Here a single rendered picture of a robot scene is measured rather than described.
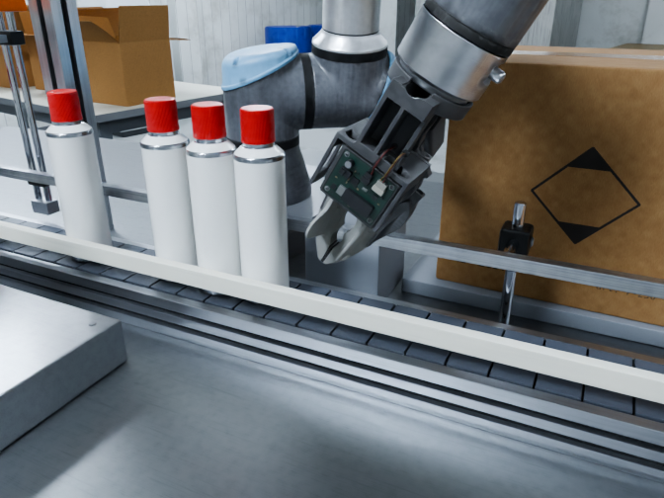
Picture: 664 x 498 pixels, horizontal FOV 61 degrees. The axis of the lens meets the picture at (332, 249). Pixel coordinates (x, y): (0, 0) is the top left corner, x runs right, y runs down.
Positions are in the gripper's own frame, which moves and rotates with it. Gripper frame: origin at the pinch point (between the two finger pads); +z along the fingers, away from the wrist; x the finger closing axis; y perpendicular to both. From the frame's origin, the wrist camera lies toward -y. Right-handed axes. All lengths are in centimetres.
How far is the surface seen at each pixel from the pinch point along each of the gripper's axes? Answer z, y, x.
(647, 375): -11.6, 4.3, 26.9
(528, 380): -4.3, 3.9, 21.3
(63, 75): 13, -12, -48
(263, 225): 1.3, 2.4, -6.8
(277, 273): 5.7, 1.5, -3.3
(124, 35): 67, -128, -135
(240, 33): 214, -574, -337
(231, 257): 7.8, 1.7, -8.5
